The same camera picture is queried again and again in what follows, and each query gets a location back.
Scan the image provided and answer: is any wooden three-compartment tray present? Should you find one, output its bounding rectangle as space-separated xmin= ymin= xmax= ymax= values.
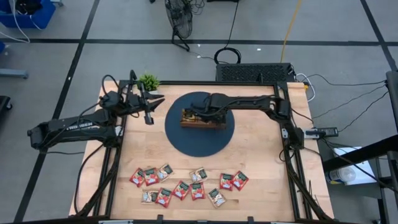
xmin=180 ymin=108 xmax=227 ymax=130

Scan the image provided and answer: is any beige vanilla tea packet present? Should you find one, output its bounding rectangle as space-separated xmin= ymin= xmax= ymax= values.
xmin=189 ymin=167 xmax=208 ymax=184
xmin=141 ymin=190 xmax=159 ymax=205
xmin=156 ymin=164 xmax=174 ymax=182
xmin=207 ymin=187 xmax=226 ymax=208

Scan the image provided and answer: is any orange peach tea packet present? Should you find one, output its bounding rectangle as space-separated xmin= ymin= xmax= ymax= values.
xmin=181 ymin=110 xmax=197 ymax=123

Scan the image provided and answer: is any round dark blue placemat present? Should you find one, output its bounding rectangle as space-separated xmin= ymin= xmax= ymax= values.
xmin=164 ymin=91 xmax=236 ymax=158

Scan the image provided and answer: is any white floor cable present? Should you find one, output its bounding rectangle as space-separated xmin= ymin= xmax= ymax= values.
xmin=294 ymin=72 xmax=317 ymax=103
xmin=0 ymin=0 xmax=44 ymax=44

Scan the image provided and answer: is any grey metal bar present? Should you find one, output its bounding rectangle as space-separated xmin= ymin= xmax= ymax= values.
xmin=0 ymin=68 xmax=29 ymax=80

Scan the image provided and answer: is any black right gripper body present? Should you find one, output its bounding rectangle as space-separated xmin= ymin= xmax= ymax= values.
xmin=192 ymin=104 xmax=229 ymax=125

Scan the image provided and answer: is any white box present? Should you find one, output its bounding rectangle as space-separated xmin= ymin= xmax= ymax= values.
xmin=331 ymin=146 xmax=379 ymax=187

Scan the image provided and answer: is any black floor fan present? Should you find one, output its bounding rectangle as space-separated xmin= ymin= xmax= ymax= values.
xmin=164 ymin=0 xmax=194 ymax=53

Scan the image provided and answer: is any yellow cable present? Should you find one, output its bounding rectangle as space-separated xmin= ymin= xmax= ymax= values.
xmin=279 ymin=0 xmax=303 ymax=63

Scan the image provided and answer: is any red strawberry tea packet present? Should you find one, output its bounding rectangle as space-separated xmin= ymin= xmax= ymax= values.
xmin=232 ymin=170 xmax=249 ymax=191
xmin=129 ymin=168 xmax=146 ymax=188
xmin=219 ymin=173 xmax=234 ymax=191
xmin=172 ymin=180 xmax=191 ymax=201
xmin=143 ymin=167 xmax=160 ymax=187
xmin=190 ymin=182 xmax=206 ymax=201
xmin=155 ymin=187 xmax=174 ymax=208

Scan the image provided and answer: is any coiled black cable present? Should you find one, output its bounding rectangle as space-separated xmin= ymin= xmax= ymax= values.
xmin=213 ymin=0 xmax=243 ymax=65

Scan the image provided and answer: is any black power adapter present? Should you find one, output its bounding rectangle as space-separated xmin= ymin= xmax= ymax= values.
xmin=304 ymin=126 xmax=339 ymax=139

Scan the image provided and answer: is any thin black floor cable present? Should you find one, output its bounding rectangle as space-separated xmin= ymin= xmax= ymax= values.
xmin=300 ymin=73 xmax=388 ymax=87
xmin=338 ymin=91 xmax=390 ymax=133
xmin=312 ymin=83 xmax=388 ymax=120

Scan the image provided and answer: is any clear plastic bottle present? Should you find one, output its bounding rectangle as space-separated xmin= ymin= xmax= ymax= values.
xmin=325 ymin=166 xmax=358 ymax=185

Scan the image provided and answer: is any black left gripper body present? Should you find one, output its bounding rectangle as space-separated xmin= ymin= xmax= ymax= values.
xmin=126 ymin=82 xmax=155 ymax=126

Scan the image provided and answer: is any black perforated computer case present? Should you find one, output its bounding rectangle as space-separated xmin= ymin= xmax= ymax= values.
xmin=215 ymin=62 xmax=297 ymax=83

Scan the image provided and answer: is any blue plastic bin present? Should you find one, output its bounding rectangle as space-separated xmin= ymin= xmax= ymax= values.
xmin=0 ymin=0 xmax=57 ymax=30

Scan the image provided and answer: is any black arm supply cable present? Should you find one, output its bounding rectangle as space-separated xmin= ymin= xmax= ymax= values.
xmin=73 ymin=144 xmax=105 ymax=215

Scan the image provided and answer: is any dark grey post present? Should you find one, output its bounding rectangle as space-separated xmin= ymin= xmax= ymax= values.
xmin=385 ymin=70 xmax=398 ymax=125

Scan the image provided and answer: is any black metal beam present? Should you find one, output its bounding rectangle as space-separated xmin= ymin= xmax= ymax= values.
xmin=322 ymin=133 xmax=398 ymax=174

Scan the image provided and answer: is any green plant in white pot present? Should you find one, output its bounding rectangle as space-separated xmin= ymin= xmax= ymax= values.
xmin=136 ymin=73 xmax=161 ymax=94

